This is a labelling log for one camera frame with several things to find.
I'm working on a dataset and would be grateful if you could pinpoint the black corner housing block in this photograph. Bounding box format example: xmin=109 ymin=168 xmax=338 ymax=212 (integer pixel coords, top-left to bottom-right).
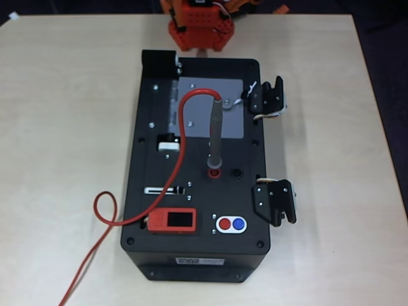
xmin=142 ymin=49 xmax=179 ymax=77

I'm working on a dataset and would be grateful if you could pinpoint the black task box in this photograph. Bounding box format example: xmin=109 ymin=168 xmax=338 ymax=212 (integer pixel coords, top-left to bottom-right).
xmin=120 ymin=49 xmax=272 ymax=283

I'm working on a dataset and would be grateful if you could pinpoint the white button housing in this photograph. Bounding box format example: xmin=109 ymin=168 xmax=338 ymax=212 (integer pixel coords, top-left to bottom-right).
xmin=215 ymin=215 xmax=248 ymax=233

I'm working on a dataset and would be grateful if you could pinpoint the grey hinged door panel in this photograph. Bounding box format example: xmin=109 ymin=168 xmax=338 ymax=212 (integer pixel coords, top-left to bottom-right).
xmin=171 ymin=76 xmax=245 ymax=140

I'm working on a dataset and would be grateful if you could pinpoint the grey test probe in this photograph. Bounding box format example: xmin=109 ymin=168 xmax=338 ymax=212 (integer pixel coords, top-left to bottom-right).
xmin=207 ymin=97 xmax=224 ymax=170

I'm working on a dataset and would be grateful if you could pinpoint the white slider rail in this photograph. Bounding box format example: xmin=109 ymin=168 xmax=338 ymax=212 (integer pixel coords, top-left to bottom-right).
xmin=143 ymin=186 xmax=186 ymax=196

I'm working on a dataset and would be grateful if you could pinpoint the white label sticker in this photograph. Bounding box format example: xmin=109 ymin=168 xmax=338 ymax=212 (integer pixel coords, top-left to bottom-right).
xmin=175 ymin=257 xmax=226 ymax=266

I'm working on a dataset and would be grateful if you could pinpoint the black cable clip bracket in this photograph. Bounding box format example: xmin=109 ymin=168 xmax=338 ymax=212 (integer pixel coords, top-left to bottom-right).
xmin=247 ymin=75 xmax=289 ymax=121
xmin=251 ymin=178 xmax=298 ymax=228

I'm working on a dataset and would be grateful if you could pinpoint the red display module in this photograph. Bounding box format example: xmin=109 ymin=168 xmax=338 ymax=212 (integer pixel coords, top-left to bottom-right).
xmin=146 ymin=208 xmax=198 ymax=235

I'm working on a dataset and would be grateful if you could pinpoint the red cable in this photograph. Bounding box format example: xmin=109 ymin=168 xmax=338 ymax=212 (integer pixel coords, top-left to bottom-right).
xmin=58 ymin=88 xmax=222 ymax=306

